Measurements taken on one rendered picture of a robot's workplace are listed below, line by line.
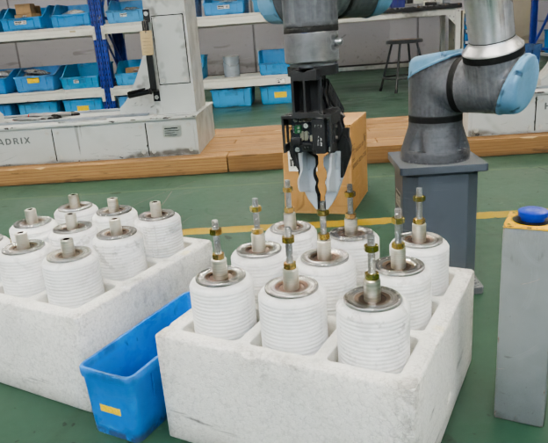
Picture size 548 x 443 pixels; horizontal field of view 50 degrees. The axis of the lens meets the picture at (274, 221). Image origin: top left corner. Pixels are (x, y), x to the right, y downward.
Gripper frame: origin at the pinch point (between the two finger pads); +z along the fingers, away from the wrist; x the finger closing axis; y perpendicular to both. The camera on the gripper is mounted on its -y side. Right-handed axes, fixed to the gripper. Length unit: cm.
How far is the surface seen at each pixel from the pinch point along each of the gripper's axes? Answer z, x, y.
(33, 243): 9, -55, 2
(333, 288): 12.6, 2.1, 4.8
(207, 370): 20.5, -13.5, 18.1
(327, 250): 7.7, 0.6, 1.5
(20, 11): -62, -372, -378
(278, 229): 9.1, -11.4, -11.0
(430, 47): 8, -46, -841
